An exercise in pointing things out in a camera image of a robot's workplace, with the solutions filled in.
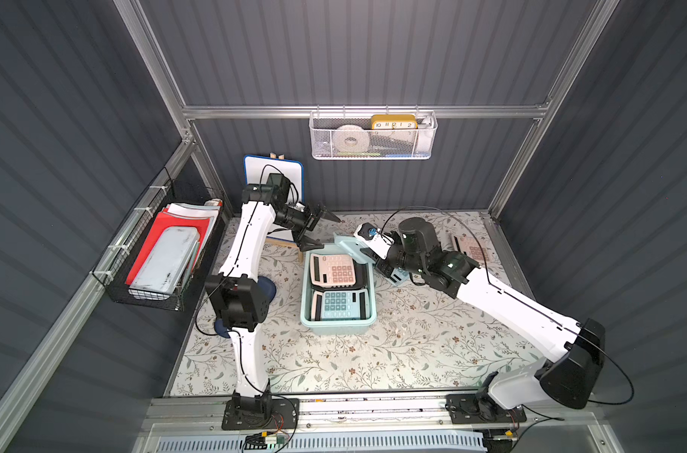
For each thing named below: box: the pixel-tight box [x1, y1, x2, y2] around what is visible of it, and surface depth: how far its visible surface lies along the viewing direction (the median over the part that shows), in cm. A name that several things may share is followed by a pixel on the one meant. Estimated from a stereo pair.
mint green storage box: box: [300, 233, 378, 336], surface depth 88 cm
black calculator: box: [345, 259, 368, 291], surface depth 91 cm
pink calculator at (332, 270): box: [309, 252, 356, 287], surface depth 91 cm
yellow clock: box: [370, 114, 419, 131], surface depth 89 cm
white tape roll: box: [332, 124, 370, 153], surface depth 85 cm
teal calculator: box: [320, 288, 370, 320], surface depth 86 cm
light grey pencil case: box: [129, 226, 201, 297], surface depth 69 cm
